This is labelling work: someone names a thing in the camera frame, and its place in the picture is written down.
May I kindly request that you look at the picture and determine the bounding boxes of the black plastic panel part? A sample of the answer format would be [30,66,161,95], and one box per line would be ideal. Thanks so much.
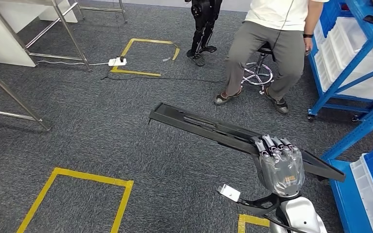
[148,102,347,183]

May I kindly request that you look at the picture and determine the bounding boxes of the white power strip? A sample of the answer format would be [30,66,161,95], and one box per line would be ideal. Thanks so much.
[108,56,128,67]

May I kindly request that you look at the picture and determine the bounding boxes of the white power cable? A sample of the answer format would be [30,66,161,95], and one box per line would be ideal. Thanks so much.
[35,60,110,67]

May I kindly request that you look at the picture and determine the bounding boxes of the chrome stool with black seat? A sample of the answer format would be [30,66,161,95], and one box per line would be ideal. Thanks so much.
[240,42,276,96]

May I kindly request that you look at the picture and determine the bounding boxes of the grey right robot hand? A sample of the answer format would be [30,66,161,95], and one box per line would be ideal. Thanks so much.
[250,134,306,198]

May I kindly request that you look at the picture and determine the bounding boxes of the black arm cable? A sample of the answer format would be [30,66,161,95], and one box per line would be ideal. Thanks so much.
[263,215,303,233]

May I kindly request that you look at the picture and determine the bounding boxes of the person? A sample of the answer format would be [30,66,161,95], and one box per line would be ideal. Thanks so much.
[214,0,330,116]

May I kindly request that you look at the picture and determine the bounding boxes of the white plastic crate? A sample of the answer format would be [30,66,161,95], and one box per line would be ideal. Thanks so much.
[349,153,373,233]
[313,16,373,100]

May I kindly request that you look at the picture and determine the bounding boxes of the black humanoid robot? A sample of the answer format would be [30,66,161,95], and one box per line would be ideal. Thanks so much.
[185,0,223,67]

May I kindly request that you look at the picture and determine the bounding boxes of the yellow floor tape square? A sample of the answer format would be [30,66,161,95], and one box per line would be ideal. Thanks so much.
[15,166,135,233]
[237,214,271,233]
[110,38,181,78]

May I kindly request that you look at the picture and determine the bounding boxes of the blue metal shelf rack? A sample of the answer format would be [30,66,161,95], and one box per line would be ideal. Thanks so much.
[307,0,373,121]
[320,82,373,233]

